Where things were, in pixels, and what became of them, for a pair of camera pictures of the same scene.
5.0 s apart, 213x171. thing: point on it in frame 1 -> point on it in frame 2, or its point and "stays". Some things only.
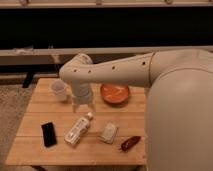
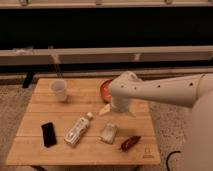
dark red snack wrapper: (129, 142) stays
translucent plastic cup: (59, 89) stays
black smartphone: (49, 135) stays
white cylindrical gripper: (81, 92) -> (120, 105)
